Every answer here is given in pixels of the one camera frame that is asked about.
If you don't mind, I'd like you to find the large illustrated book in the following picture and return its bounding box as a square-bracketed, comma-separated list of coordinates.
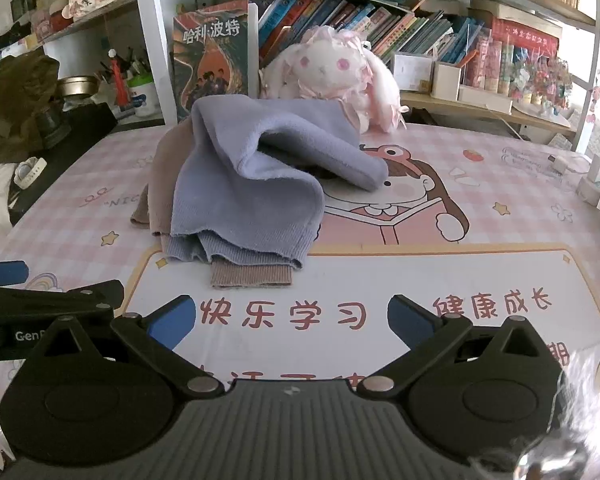
[172, 0, 259, 123]

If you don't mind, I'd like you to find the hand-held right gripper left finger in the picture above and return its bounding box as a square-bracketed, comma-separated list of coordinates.
[27, 295, 226, 401]

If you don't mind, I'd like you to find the olive green cloth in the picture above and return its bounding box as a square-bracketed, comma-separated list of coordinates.
[0, 54, 61, 165]

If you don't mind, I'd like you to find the black bag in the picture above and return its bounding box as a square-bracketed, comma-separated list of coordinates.
[7, 102, 118, 211]

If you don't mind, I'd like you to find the row of colourful packets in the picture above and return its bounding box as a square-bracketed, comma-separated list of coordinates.
[467, 17, 573, 106]

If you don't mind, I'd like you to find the white cube box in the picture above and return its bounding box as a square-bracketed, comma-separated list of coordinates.
[431, 61, 463, 100]

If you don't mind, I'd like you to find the long white box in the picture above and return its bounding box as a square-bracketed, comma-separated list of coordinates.
[457, 85, 513, 113]

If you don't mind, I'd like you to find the blue and brown knit sweater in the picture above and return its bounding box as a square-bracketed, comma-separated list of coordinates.
[130, 94, 391, 290]

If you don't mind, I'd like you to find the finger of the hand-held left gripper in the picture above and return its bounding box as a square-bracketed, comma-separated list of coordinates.
[0, 259, 30, 287]
[0, 280, 126, 329]

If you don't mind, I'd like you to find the white wristwatch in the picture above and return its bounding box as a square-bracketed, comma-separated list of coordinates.
[12, 156, 48, 190]

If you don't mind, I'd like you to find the row of shelf books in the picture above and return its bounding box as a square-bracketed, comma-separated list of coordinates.
[257, 0, 491, 68]

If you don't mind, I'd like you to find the white charger with cable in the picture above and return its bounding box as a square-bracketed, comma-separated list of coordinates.
[577, 137, 600, 206]

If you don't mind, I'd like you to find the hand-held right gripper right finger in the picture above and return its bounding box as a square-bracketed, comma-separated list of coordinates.
[357, 295, 561, 401]

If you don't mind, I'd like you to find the red bottle with white cap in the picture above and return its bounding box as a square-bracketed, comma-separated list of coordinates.
[107, 49, 131, 111]

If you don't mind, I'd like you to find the clear plastic wrap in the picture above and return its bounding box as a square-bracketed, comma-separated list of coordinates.
[555, 335, 600, 480]

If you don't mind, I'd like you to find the white pen cup green lid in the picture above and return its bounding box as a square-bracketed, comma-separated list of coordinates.
[126, 72, 160, 118]

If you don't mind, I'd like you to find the round metal tin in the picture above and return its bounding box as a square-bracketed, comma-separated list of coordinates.
[55, 76, 101, 101]

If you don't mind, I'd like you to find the white card box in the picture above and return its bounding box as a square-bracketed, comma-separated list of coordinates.
[390, 52, 436, 92]

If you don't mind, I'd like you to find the white wooden bookshelf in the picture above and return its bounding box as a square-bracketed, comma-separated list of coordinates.
[30, 0, 600, 153]

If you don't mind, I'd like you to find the pink white bunny plush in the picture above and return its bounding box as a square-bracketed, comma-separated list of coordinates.
[259, 27, 411, 135]

